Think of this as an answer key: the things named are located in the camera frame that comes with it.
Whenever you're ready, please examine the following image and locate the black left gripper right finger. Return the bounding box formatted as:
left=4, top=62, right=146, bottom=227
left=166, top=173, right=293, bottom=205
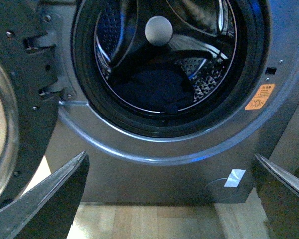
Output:
left=252, top=154, right=299, bottom=239

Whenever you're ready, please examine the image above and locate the white tape strip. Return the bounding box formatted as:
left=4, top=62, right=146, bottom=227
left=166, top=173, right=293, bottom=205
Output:
left=224, top=169, right=246, bottom=188

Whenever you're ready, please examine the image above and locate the washing machine door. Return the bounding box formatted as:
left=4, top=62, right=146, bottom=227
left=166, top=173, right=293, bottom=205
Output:
left=0, top=0, right=58, bottom=209

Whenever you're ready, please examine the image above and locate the dark navy knit garment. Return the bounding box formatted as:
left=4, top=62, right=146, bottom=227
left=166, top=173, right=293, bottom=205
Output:
left=113, top=69, right=194, bottom=114

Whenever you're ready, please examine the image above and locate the steel washer drum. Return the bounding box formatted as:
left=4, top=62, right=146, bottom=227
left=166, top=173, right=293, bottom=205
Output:
left=94, top=0, right=239, bottom=114

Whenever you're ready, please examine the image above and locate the orange warning sticker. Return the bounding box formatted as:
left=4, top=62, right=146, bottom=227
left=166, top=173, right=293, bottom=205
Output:
left=245, top=84, right=276, bottom=110

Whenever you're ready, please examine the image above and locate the grey front-load washing machine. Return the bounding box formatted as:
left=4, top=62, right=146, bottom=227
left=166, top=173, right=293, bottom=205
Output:
left=38, top=0, right=299, bottom=205

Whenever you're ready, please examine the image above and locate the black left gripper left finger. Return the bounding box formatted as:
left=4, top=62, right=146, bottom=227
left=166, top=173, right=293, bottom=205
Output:
left=0, top=152, right=90, bottom=239

